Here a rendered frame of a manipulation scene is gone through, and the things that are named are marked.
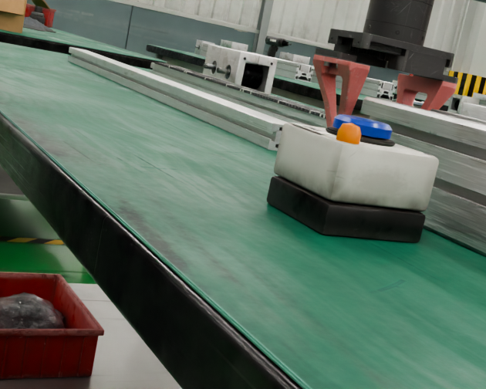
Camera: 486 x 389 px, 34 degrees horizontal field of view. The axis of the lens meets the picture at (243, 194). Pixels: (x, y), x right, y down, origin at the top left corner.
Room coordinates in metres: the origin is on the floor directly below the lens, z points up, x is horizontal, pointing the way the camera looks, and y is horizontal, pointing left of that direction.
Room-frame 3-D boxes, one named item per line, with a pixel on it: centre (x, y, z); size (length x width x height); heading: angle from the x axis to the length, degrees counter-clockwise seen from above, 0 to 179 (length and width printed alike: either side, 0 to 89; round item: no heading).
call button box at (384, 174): (0.54, -0.08, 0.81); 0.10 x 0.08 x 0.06; 118
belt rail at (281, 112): (1.39, 0.02, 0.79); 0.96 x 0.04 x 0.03; 28
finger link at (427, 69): (0.75, -0.13, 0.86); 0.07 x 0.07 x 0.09; 28
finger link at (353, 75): (0.73, -0.08, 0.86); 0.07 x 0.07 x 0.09; 28
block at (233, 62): (1.71, 0.06, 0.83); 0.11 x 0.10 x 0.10; 118
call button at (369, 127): (0.53, -0.07, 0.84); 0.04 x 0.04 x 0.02
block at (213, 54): (1.82, 0.10, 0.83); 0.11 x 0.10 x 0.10; 118
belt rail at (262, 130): (1.30, 0.19, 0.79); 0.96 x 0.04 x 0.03; 28
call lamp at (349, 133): (0.49, -0.06, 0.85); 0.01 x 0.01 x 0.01
